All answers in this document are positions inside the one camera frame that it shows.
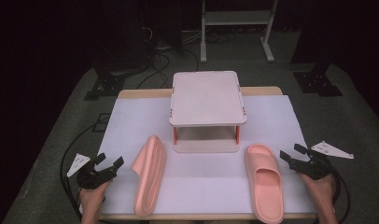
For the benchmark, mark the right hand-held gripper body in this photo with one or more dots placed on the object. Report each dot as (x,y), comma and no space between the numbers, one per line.
(315,168)

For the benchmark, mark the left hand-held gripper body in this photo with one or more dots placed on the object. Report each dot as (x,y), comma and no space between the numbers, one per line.
(92,177)

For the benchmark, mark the pink foam slipper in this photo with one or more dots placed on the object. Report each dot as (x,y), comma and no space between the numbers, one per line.
(150,174)
(267,186)

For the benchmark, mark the white shoe rack orange legs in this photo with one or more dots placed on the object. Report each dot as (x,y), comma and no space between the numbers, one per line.
(206,99)

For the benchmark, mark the person's left hand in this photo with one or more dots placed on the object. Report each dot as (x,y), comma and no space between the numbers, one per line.
(92,200)

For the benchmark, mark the person's right hand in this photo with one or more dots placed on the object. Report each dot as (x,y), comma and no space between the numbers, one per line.
(323,193)

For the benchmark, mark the black stand base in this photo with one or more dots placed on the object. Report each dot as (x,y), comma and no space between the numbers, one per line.
(105,85)
(318,82)

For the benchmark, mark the white metal stand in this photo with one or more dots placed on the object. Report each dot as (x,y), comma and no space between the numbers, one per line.
(237,17)

